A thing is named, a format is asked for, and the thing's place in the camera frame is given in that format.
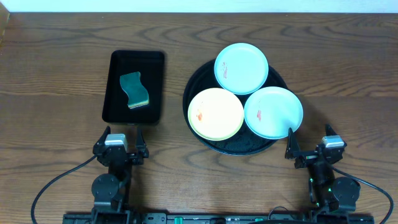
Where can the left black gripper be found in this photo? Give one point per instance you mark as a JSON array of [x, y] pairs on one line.
[[134, 155]]

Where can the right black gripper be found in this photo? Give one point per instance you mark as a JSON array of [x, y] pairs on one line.
[[293, 147]]

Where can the green yellow sponge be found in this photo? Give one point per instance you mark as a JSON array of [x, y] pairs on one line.
[[136, 93]]

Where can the yellow plate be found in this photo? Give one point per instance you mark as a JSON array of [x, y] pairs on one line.
[[215, 114]]

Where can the light blue plate top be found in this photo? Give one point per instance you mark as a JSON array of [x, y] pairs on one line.
[[241, 68]]

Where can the light blue plate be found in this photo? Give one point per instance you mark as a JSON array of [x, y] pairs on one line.
[[272, 111], [241, 68]]

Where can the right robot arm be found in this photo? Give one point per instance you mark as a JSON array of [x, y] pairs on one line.
[[334, 197]]

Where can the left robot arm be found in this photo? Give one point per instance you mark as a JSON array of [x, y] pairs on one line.
[[111, 190]]

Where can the round black tray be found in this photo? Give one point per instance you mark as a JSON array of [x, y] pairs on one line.
[[244, 142]]

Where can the black rectangular tray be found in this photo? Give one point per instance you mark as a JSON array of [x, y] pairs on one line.
[[151, 65]]

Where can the light blue plate right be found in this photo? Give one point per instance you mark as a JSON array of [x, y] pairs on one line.
[[272, 111]]

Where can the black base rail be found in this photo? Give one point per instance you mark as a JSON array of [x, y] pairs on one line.
[[162, 218]]

